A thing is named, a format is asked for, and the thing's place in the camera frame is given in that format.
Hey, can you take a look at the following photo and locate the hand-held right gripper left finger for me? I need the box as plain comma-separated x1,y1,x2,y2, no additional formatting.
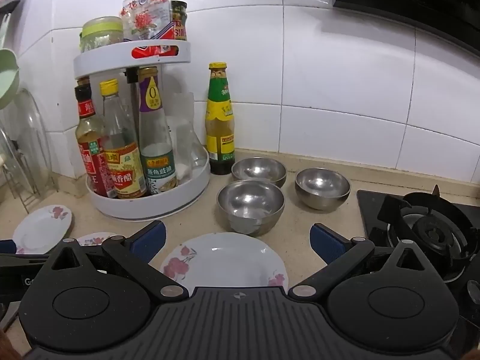
39,220,189,304

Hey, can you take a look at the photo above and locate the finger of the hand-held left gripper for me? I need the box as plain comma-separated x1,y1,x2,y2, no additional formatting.
0,239,53,263

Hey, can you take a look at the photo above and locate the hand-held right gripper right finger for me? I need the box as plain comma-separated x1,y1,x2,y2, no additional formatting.
288,223,439,304

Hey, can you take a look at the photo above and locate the steel bowl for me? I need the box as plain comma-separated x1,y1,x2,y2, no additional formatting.
217,180,284,237
295,168,351,211
231,157,287,188

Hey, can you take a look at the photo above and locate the black gas stove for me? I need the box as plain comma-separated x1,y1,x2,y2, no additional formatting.
356,184,480,346

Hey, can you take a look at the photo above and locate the small floral white plate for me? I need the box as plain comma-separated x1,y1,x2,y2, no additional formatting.
75,232,121,248

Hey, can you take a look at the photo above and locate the black burner grate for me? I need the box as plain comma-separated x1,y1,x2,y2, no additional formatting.
377,184,474,271

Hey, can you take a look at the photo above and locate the large floral white plate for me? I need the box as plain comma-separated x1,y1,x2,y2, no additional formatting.
160,232,289,298

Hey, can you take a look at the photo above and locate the yellow cap vinegar bottle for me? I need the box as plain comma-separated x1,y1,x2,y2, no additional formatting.
99,79,148,199

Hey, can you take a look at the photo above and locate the gold cap purple label bottle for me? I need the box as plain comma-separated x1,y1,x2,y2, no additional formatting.
137,67,178,196

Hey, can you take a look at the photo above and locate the glass pot lid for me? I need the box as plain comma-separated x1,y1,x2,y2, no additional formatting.
0,88,53,193

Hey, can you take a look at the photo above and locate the red label soy sauce bottle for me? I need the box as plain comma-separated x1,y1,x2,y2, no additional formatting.
74,84,117,199

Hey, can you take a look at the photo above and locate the yellow cap green label bottle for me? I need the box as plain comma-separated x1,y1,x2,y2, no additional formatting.
205,62,236,175

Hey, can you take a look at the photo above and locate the pale green plastic bowl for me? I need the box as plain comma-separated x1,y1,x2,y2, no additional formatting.
0,48,20,110

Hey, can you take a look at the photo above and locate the white two-tier spice rack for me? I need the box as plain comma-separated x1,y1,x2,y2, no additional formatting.
73,39,211,221

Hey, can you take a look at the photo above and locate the red packet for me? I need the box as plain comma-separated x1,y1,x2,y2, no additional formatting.
131,45,179,59

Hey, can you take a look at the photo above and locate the pale green lid jar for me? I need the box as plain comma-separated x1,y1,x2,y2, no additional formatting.
79,16,124,53

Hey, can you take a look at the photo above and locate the dark jar red label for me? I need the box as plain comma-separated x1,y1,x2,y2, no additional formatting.
170,1,188,42

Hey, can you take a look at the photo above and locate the red flower print bag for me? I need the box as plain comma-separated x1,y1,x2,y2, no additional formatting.
120,0,174,42

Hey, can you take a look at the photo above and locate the metal wire rack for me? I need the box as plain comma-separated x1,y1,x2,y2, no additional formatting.
0,135,43,215

